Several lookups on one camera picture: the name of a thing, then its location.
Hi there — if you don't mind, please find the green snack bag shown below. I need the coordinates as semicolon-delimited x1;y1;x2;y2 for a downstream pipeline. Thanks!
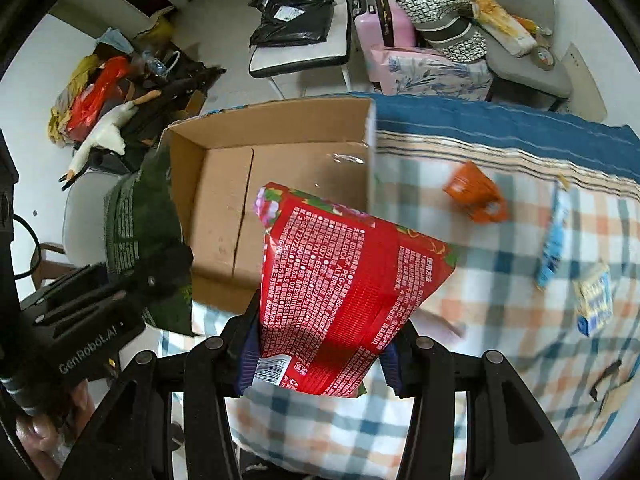
104;146;193;336

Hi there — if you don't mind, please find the white board against wall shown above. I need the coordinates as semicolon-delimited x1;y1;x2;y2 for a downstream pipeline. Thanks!
559;44;608;122

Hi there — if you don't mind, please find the black plastic bag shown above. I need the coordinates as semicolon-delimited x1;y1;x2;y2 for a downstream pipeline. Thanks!
248;0;335;47

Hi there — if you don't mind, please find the white leather chair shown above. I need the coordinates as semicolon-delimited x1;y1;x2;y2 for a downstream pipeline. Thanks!
248;0;352;86

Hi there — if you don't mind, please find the black white patterned bag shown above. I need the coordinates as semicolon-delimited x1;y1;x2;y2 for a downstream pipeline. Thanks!
396;0;487;63

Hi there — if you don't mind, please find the pink suitcase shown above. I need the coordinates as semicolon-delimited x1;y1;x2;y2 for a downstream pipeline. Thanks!
352;0;416;84

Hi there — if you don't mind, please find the floral pink fabric bag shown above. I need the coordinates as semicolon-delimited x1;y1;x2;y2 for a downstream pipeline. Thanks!
370;46;494;101

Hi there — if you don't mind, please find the red snack bag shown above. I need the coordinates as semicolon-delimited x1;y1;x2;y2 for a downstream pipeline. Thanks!
255;191;457;398

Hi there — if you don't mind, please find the open cardboard box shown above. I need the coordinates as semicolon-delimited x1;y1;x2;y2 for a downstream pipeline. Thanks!
160;94;376;313

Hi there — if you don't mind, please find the orange snack bag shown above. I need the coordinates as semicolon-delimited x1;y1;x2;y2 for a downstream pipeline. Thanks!
442;162;509;224

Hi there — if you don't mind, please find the yellow white snack bag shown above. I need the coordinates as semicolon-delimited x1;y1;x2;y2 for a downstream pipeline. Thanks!
472;0;537;58

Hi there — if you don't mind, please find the red plastic bag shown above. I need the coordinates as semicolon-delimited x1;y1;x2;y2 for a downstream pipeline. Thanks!
66;56;129;142

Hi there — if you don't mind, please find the tape roll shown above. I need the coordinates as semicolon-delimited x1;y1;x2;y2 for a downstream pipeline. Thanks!
529;46;555;70

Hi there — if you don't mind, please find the grey fabric chair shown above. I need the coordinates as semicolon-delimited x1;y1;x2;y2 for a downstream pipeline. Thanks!
472;0;572;102

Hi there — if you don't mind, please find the white goose plush toy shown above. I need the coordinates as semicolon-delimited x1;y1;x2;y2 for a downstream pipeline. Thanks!
58;90;162;191

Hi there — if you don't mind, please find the small brown cardboard piece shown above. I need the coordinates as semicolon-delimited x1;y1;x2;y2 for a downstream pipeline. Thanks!
600;380;634;418

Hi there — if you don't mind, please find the light grey plastic chair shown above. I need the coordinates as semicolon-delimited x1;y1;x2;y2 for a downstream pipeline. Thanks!
63;171;120;268

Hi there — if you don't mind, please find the plaid checkered quilt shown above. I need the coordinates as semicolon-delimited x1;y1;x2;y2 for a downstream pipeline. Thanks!
159;129;640;480

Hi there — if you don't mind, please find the person's left hand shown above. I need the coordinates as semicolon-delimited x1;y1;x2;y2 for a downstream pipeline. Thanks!
16;380;94;479

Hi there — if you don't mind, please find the yellow blue milk carton box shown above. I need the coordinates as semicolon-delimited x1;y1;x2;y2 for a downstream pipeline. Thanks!
573;261;613;337

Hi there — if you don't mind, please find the long blue snack packet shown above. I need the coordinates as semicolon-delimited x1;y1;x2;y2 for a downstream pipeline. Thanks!
535;176;570;289

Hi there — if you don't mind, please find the yellow cloth pile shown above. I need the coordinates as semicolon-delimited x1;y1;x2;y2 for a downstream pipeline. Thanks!
47;54;101;146

